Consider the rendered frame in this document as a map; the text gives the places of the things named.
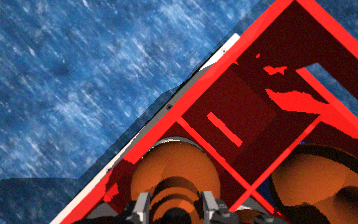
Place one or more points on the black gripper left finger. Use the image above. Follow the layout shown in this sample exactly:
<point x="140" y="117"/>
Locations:
<point x="133" y="212"/>

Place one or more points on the red crate with dividers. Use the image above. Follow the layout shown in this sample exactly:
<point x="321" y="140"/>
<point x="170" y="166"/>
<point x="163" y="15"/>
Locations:
<point x="254" y="106"/>

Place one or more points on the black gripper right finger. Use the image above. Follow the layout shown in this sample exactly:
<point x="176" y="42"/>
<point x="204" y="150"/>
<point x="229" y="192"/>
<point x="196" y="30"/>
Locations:
<point x="216" y="209"/>

